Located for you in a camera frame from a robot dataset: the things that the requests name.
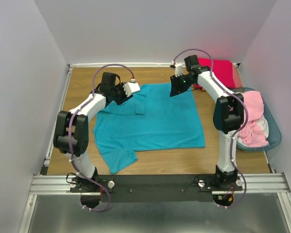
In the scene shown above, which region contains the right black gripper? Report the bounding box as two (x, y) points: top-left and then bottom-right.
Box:
(169, 73), (194, 97)

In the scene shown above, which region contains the teal t shirt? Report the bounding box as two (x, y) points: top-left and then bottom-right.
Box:
(93, 83), (206, 174)

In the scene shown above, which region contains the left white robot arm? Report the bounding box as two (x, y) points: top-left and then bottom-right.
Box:
(53, 72), (140, 192)

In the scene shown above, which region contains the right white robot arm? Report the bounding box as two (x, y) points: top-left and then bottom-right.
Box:
(170, 55), (244, 190)

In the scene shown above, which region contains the folded magenta t shirt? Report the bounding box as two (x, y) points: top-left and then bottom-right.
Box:
(192, 58), (236, 89)

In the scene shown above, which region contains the pink t shirt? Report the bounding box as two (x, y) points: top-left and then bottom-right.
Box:
(237, 91), (269, 148)

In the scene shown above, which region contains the teal plastic basket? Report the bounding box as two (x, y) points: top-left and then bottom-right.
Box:
(236, 87), (282, 151)

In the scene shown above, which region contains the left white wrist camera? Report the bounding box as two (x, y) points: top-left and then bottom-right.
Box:
(123, 82), (140, 97)

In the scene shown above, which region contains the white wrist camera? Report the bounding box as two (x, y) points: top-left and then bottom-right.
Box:
(123, 82), (140, 97)
(174, 63), (184, 77)

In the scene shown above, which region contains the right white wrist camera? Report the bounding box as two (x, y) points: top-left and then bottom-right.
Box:
(174, 63), (184, 77)

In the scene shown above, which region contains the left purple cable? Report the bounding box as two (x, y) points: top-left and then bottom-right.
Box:
(67, 63), (136, 213)

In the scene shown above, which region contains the purple cable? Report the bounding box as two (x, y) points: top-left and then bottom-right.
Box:
(170, 49), (248, 210)
(67, 63), (136, 213)

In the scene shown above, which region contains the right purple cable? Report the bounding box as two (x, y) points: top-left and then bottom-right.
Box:
(170, 49), (248, 210)

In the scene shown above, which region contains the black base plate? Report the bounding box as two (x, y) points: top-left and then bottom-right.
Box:
(66, 174), (243, 208)

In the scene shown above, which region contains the aluminium rail frame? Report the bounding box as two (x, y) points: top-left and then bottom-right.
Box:
(19, 67), (291, 233)

